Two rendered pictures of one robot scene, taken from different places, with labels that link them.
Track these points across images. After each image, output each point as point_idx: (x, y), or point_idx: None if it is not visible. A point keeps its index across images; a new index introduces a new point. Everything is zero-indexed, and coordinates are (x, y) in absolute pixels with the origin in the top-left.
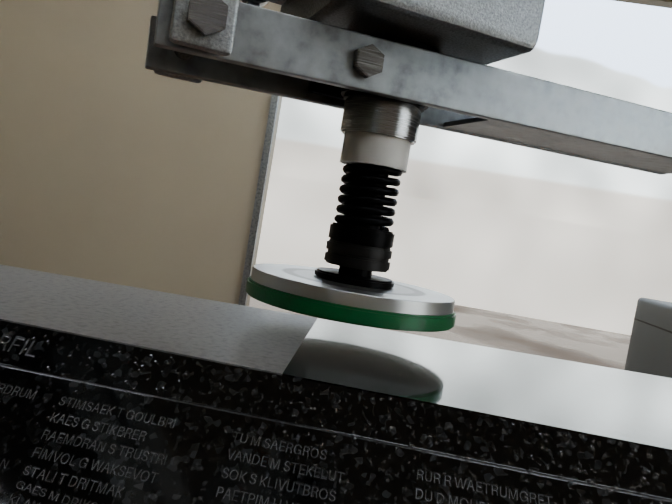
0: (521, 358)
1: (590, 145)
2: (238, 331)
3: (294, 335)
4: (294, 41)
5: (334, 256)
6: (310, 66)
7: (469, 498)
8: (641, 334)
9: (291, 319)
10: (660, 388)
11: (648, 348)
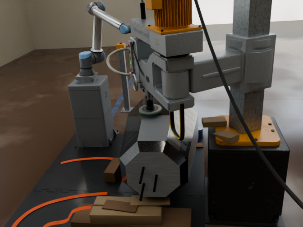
0: None
1: None
2: (158, 118)
3: (155, 115)
4: None
5: (152, 106)
6: None
7: (177, 113)
8: (74, 93)
9: (146, 116)
10: (153, 100)
11: (79, 95)
